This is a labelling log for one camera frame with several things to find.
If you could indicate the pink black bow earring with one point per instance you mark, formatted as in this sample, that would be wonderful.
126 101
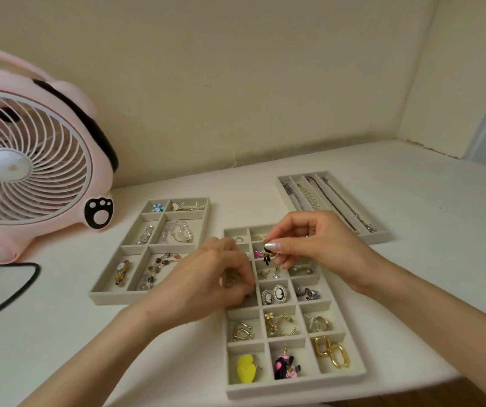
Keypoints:
285 365

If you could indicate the pink bow stud earring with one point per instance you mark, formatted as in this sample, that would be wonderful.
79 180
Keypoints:
268 273

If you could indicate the gold heart hoop earring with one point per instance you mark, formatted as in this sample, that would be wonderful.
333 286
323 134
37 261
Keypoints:
243 331

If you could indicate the white heart brooch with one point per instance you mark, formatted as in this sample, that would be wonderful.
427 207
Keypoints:
176 206

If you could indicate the grey earring grid tray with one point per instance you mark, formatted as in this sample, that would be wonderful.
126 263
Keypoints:
247 346

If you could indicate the white table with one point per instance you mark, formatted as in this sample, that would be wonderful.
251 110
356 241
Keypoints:
437 207

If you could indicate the black bow earrings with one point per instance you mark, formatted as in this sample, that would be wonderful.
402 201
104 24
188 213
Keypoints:
267 257

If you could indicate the person's left forearm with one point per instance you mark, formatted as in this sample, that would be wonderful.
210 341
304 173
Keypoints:
94 364

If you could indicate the person's right hand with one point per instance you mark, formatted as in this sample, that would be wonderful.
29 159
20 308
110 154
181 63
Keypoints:
332 245

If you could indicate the rhinestone bow brooch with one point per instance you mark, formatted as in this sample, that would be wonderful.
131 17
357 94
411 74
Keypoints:
193 206

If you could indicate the person's right forearm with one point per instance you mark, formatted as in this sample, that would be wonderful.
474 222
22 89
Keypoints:
450 326

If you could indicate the pink animal-shaped desk fan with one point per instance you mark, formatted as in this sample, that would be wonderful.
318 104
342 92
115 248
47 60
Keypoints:
31 165

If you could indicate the yellow enamel earring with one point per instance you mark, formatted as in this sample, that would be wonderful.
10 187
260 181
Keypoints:
245 372
251 362

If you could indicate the gold chunky hoop earring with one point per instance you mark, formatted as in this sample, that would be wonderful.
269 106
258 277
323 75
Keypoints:
277 328

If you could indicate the pink star earring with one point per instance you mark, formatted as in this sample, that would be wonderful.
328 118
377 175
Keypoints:
259 253

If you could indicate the silver snake earring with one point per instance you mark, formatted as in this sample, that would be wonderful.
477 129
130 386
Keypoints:
307 293

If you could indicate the person's left hand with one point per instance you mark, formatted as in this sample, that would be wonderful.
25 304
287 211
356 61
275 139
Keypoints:
200 288

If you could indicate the gold flower stud earring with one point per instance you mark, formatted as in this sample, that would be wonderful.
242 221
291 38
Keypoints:
269 316

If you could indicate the pearl drop earring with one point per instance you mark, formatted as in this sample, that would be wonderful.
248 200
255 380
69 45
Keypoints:
300 270

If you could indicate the grey bracelet tray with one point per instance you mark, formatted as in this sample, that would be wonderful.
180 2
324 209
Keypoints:
99 298

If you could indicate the shiny wide hoop earring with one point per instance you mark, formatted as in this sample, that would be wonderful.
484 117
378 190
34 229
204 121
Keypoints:
319 323

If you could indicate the oval cameo earring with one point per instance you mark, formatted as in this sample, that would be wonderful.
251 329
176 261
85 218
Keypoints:
267 297
279 294

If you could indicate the gold oval hoop earring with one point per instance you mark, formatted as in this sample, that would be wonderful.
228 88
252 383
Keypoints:
322 338
340 346

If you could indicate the grey necklace tray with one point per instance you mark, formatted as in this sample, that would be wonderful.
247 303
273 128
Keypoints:
378 238

